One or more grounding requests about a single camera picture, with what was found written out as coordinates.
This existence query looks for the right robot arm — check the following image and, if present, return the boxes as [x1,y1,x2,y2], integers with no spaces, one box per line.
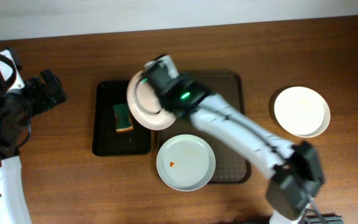
[140,54,327,223]

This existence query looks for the pale green plate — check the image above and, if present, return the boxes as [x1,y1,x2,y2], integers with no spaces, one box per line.
[156,134,216,192]

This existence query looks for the green orange sponge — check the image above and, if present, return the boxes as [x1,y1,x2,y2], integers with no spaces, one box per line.
[113,103,134,133]

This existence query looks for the cream plate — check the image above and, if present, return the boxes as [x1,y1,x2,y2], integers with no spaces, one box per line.
[273,86,331,138]

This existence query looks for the black water tray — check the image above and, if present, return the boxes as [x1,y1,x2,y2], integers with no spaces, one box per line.
[92,80,152,156]

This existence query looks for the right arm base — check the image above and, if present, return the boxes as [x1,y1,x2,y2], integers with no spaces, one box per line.
[301,214,344,224]

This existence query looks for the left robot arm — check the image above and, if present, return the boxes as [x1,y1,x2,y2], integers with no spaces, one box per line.
[0,47,67,223]

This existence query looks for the brown serving tray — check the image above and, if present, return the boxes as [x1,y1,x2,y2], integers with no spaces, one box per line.
[155,70,252,184]

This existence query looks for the pinkish white plate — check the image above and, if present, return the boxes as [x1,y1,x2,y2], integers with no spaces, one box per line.
[127,71,176,131]

